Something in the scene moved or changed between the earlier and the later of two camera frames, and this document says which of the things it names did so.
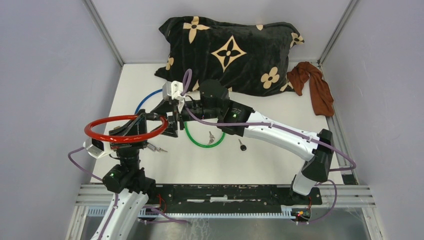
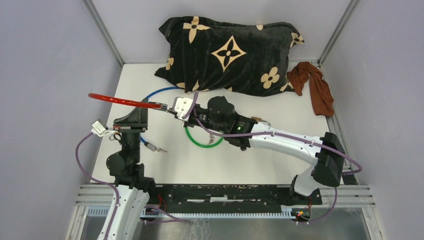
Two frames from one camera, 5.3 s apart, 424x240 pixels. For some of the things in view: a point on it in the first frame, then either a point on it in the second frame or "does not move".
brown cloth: (321, 90) does not move
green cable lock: (206, 146) does not move
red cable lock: (89, 131) -> (145, 105)
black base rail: (227, 195) does not move
